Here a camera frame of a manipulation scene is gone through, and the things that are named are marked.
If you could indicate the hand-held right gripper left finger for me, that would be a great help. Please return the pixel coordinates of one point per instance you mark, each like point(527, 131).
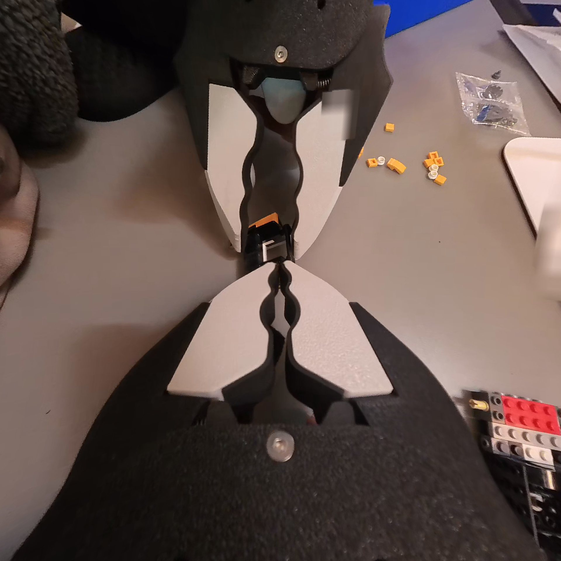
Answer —
point(228, 342)

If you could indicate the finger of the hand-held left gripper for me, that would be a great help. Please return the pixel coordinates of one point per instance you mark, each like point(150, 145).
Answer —
point(228, 144)
point(320, 184)

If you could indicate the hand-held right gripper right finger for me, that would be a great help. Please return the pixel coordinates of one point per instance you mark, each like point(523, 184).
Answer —
point(333, 342)

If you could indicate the orange black lego sub-assembly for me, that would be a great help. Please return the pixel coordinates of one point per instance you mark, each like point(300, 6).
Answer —
point(267, 220)

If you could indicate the scattered small lego pieces group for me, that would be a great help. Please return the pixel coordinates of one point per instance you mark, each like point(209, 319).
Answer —
point(396, 165)

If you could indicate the clear bag of lego parts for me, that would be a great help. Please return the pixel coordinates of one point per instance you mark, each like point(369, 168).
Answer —
point(491, 105)

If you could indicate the partly built lego car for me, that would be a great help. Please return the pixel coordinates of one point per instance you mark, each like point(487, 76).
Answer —
point(526, 412)

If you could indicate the lego instruction booklet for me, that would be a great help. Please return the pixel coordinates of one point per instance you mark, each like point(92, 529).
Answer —
point(539, 57)

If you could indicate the blue plastic bin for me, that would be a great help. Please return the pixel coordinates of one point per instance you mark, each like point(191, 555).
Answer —
point(420, 15)

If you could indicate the dark fleece jacket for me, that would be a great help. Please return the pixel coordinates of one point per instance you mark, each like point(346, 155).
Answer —
point(35, 65)

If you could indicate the white rounded board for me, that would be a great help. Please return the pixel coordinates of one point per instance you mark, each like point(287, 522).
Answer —
point(530, 175)

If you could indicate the beige hoodie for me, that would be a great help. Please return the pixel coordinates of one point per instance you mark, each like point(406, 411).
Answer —
point(17, 210)

